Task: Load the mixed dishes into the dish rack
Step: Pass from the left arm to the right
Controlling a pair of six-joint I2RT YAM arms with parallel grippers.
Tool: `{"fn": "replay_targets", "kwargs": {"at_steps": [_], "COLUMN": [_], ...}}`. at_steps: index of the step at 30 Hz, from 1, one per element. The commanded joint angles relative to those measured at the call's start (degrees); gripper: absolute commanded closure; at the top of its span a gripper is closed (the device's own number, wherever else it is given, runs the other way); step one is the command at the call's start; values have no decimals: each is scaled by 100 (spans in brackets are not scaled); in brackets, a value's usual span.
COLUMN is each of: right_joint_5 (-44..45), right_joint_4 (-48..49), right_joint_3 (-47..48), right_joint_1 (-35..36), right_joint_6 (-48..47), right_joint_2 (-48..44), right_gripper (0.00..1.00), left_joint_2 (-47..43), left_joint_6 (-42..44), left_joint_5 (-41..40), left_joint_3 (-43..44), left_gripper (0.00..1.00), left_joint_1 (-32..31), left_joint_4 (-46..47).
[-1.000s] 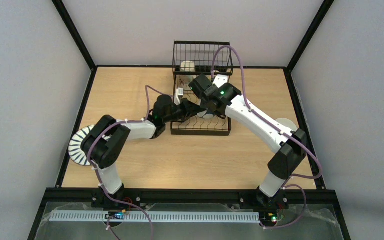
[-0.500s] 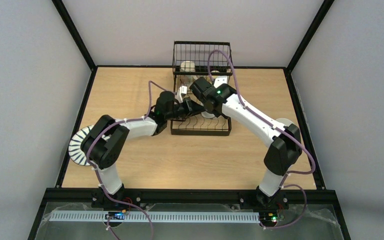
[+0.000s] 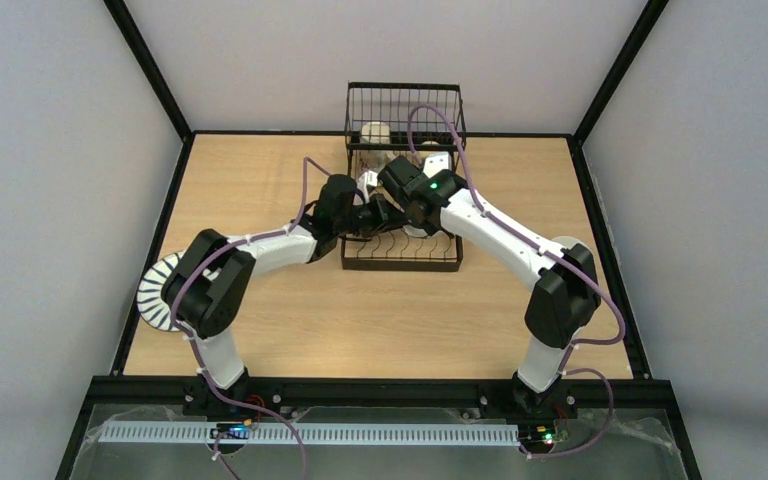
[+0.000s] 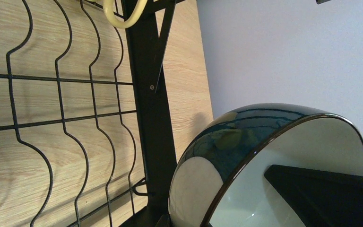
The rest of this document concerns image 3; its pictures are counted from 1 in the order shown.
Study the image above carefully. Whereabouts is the white slotted cable duct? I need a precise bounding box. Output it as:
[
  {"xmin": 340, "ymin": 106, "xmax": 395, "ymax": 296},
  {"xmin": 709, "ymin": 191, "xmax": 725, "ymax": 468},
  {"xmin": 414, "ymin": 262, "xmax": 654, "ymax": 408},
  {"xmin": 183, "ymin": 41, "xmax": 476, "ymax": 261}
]
[{"xmin": 97, "ymin": 421, "xmax": 519, "ymax": 447}]

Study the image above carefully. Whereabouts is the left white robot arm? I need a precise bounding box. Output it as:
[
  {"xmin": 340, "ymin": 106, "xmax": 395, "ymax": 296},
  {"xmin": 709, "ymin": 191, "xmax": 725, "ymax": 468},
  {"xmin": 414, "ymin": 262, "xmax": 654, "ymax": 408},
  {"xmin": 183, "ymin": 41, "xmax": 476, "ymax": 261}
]
[{"xmin": 160, "ymin": 174, "xmax": 407, "ymax": 390}]

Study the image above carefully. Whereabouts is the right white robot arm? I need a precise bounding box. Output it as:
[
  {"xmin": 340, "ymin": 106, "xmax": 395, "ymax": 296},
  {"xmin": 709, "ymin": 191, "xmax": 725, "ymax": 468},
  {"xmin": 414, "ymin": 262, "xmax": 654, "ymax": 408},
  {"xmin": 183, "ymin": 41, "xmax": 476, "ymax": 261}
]
[{"xmin": 378, "ymin": 156, "xmax": 602, "ymax": 395}]

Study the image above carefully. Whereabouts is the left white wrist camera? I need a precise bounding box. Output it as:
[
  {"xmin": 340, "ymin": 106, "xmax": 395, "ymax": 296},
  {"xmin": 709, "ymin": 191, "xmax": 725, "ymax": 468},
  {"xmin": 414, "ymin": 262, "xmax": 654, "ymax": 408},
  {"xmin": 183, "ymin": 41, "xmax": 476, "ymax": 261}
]
[{"xmin": 354, "ymin": 170, "xmax": 379, "ymax": 205}]

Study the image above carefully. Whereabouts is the seashell pattern ceramic mug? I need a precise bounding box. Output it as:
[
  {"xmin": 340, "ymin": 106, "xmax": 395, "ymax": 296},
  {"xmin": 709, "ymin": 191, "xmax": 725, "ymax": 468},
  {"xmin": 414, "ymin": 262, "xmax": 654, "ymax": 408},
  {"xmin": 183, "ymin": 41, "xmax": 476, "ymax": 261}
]
[{"xmin": 358, "ymin": 121, "xmax": 393, "ymax": 173}]

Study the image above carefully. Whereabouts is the blue striped white plate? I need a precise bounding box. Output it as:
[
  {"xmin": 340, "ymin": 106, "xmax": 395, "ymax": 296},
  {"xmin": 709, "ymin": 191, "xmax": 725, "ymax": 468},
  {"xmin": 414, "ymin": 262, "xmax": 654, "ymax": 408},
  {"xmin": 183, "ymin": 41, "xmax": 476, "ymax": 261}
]
[{"xmin": 136, "ymin": 251, "xmax": 183, "ymax": 332}]

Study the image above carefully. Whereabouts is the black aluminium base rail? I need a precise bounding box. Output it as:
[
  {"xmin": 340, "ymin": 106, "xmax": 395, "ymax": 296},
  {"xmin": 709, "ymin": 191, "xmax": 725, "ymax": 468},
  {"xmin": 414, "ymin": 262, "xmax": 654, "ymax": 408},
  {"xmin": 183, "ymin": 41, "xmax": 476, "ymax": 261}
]
[{"xmin": 82, "ymin": 376, "xmax": 677, "ymax": 422}]

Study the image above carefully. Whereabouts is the black wire dish rack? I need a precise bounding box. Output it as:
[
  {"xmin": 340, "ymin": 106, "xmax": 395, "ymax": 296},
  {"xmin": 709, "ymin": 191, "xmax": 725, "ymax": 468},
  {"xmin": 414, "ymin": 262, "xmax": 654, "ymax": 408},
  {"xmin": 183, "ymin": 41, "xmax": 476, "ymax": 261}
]
[{"xmin": 340, "ymin": 81, "xmax": 467, "ymax": 273}]

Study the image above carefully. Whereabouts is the white bowl with dark rim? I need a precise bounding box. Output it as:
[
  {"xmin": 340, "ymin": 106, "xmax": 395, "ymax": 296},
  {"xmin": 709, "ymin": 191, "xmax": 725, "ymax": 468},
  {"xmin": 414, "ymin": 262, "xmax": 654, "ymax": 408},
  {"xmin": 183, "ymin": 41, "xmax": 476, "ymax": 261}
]
[{"xmin": 402, "ymin": 224, "xmax": 433, "ymax": 239}]

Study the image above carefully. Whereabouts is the plain white bowl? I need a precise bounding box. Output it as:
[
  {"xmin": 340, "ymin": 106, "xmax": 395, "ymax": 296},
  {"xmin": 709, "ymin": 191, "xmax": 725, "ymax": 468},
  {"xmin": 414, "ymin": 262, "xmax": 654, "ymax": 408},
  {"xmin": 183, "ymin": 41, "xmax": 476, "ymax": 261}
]
[{"xmin": 549, "ymin": 236, "xmax": 591, "ymax": 257}]

